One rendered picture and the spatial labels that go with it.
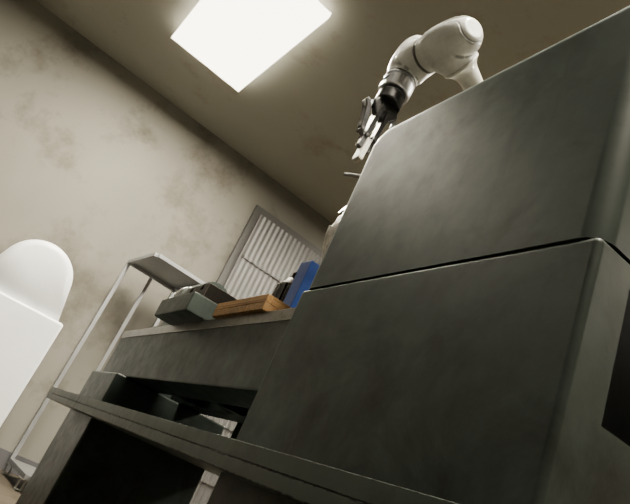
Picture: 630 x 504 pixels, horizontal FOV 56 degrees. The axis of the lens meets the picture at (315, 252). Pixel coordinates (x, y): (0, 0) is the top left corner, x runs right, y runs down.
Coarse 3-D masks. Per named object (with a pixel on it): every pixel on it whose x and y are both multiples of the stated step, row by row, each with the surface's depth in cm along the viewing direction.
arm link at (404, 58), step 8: (408, 40) 163; (416, 40) 156; (400, 48) 162; (408, 48) 158; (392, 56) 164; (400, 56) 159; (408, 56) 157; (392, 64) 161; (400, 64) 159; (408, 64) 158; (416, 64) 156; (408, 72) 158; (416, 72) 158; (424, 72) 158; (416, 80) 160; (424, 80) 162
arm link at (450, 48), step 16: (464, 16) 146; (432, 32) 150; (448, 32) 145; (464, 32) 144; (480, 32) 145; (416, 48) 155; (432, 48) 150; (448, 48) 147; (464, 48) 145; (432, 64) 153; (448, 64) 150; (464, 64) 150; (464, 80) 154; (480, 80) 154
